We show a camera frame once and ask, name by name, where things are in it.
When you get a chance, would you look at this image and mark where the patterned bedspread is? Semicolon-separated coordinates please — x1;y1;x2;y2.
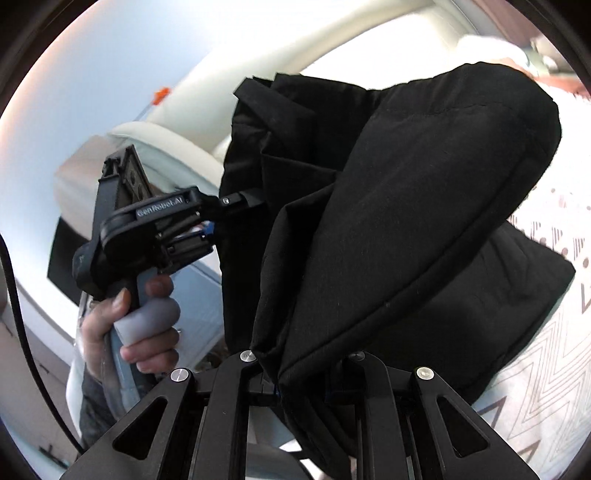
473;86;590;479

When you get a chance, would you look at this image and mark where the cream upholstered headboard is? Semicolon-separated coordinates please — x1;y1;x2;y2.
54;1;478;237

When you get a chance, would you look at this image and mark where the black cable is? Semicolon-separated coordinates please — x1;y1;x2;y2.
0;232;86;455

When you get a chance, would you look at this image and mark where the black button shirt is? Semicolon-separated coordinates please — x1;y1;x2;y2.
214;63;575;479

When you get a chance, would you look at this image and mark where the white pillow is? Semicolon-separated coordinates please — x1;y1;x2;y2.
455;35;530;67

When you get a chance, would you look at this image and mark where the person's left hand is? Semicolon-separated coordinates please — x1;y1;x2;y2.
80;275;180;382

